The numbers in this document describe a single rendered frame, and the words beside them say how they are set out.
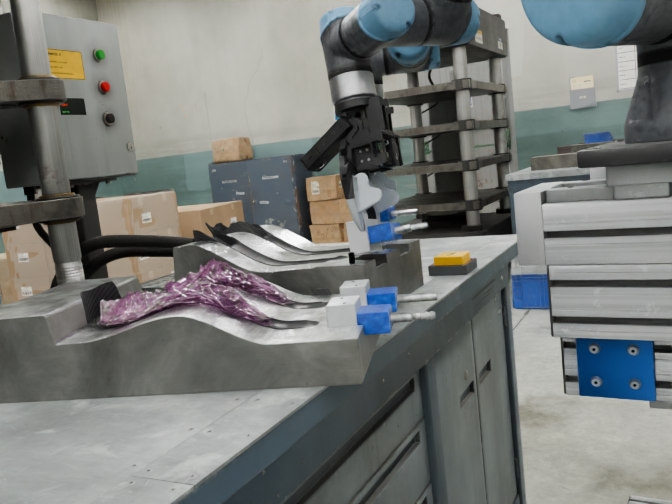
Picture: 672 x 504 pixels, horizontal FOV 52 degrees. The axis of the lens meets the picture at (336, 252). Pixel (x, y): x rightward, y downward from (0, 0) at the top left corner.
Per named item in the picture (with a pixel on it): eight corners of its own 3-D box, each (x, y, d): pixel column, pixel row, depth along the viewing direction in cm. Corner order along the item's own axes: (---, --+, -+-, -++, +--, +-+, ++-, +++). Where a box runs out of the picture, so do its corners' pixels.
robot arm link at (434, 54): (441, 65, 131) (384, 73, 133) (440, 71, 142) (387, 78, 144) (437, 22, 130) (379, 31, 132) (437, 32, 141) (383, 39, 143)
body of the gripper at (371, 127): (386, 166, 109) (373, 91, 109) (338, 178, 112) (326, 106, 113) (404, 169, 115) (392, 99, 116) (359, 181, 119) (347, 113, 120)
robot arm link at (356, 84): (320, 81, 113) (343, 89, 121) (325, 108, 113) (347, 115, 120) (361, 67, 110) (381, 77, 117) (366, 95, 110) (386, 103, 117)
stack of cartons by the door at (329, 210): (388, 240, 812) (380, 169, 801) (377, 245, 784) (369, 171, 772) (323, 243, 851) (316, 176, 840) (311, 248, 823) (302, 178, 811)
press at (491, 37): (530, 249, 639) (513, 19, 611) (488, 285, 504) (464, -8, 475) (433, 253, 682) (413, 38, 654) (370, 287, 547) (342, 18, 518)
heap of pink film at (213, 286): (299, 298, 103) (292, 247, 102) (268, 330, 86) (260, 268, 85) (136, 311, 107) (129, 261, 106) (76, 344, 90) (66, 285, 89)
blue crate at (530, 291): (622, 293, 436) (620, 259, 433) (617, 309, 400) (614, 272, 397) (524, 294, 464) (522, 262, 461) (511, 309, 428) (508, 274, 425)
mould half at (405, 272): (424, 284, 132) (417, 214, 130) (369, 320, 109) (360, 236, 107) (212, 288, 155) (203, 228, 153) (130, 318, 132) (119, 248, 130)
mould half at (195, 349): (383, 325, 105) (375, 254, 104) (362, 384, 80) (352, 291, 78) (81, 346, 114) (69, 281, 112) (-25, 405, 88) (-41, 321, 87)
